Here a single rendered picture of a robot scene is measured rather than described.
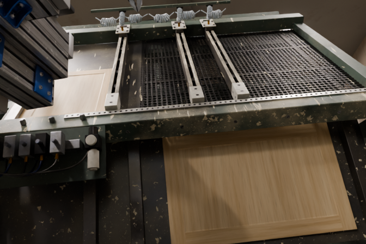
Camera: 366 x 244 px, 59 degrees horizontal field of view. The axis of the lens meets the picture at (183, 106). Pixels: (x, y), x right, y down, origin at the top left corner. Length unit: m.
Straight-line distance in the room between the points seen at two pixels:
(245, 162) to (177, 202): 0.41
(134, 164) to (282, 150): 0.77
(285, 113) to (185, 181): 0.59
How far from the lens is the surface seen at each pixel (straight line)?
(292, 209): 1.75
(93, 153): 1.42
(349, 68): 2.12
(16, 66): 0.96
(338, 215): 1.83
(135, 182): 1.64
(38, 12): 0.93
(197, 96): 1.60
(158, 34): 2.60
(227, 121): 1.54
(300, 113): 1.64
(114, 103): 1.61
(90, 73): 2.11
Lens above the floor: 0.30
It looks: 22 degrees up
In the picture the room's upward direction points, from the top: 7 degrees counter-clockwise
